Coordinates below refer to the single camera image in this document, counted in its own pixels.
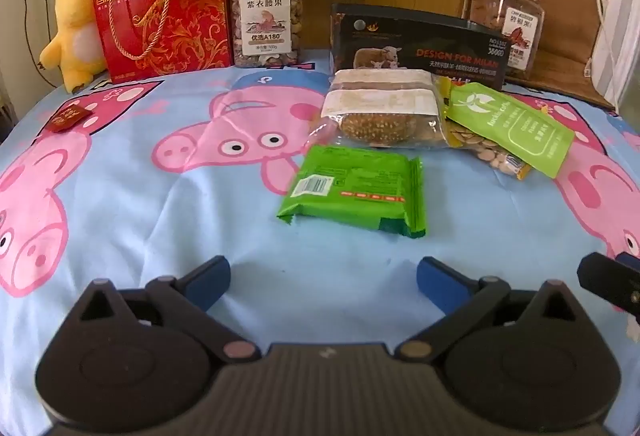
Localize gold lid pecan jar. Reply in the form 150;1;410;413
470;0;547;81

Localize white window frame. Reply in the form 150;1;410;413
590;0;640;117

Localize gold lid cashew jar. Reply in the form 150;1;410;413
229;0;306;69

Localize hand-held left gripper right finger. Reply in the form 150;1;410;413
395;257;587;363

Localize clear sesame cake packet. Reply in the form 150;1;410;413
306;68;452;151

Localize clear pumpkin seed bag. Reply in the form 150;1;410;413
434;78;534;181

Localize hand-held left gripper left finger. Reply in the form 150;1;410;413
65;255;262;363

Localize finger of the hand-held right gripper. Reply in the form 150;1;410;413
576;252;640;317

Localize pig printed blue blanket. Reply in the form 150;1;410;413
0;48;640;436

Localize white cable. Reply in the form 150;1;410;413
562;0;619;86

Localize light green snack pouch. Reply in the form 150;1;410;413
445;83;576;179

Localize red gift bag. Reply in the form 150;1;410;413
89;0;237;84

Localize brown seat cushion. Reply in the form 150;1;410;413
462;0;617;113

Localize yellow duck plush toy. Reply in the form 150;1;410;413
39;0;109;94

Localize green flat wafer packet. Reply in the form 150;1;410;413
276;145;430;239

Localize small red packet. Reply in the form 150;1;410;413
45;106;94;133

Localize black box with sheep print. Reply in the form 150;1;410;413
330;3;511;91

